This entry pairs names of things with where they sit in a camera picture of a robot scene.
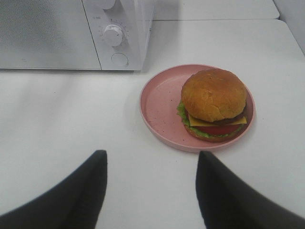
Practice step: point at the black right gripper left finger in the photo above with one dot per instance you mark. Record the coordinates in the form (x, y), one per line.
(74, 203)

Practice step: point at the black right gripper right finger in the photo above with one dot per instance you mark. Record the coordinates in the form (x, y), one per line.
(226, 202)

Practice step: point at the burger with lettuce and cheese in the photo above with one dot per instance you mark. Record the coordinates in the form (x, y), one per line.
(213, 105)

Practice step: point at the pink round plate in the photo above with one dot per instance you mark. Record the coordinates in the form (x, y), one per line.
(159, 99)

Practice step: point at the round white door button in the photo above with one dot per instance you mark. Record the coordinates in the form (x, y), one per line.
(119, 59)

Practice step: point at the white microwave knob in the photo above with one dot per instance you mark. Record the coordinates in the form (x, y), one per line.
(107, 4)
(113, 35)

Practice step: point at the white microwave oven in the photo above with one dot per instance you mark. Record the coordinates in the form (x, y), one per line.
(135, 19)

